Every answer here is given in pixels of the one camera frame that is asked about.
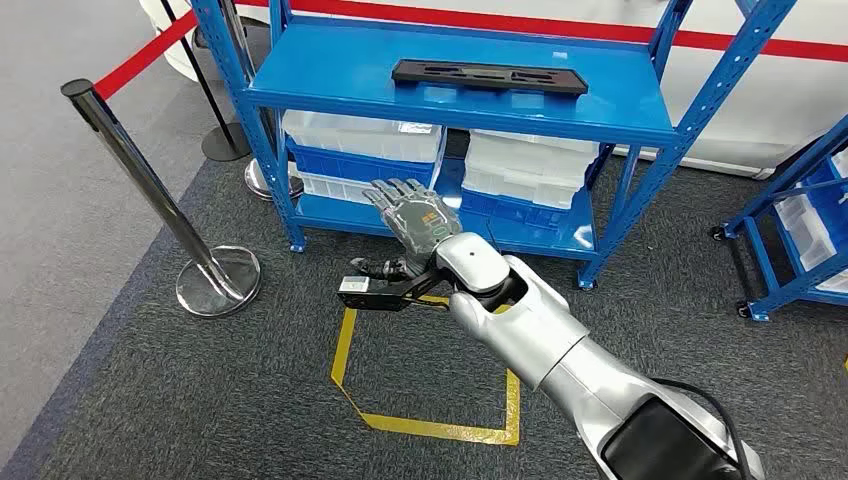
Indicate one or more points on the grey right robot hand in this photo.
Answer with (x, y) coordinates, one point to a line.
(417, 218)

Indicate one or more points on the long black plastic part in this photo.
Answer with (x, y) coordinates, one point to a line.
(490, 76)

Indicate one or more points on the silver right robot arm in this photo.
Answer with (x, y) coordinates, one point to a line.
(530, 318)

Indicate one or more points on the blue metal shelf rack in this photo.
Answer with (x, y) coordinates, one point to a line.
(331, 79)

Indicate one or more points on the yellow floor tape square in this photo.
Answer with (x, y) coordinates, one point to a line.
(424, 425)

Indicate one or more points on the red barrier belt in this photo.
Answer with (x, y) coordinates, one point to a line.
(146, 53)
(596, 32)

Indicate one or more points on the blue wheeled rack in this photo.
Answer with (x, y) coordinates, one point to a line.
(760, 265)

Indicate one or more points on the white car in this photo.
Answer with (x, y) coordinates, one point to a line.
(762, 112)

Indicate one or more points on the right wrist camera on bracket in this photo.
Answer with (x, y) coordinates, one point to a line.
(371, 295)

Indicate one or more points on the thin black stanchion post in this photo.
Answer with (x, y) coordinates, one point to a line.
(225, 142)

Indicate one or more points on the chrome stanchion post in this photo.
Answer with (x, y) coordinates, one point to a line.
(136, 166)

